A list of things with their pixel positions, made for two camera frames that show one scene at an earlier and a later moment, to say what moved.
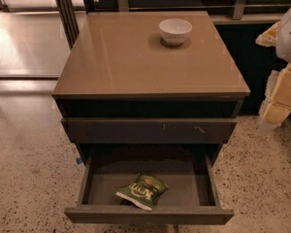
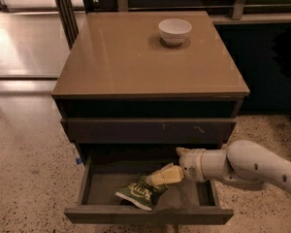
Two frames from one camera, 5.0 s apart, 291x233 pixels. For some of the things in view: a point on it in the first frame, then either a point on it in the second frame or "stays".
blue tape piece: (80, 160) stays
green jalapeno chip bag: (144, 190) stays
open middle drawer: (190, 196) stays
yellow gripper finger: (269, 38) to (181, 150)
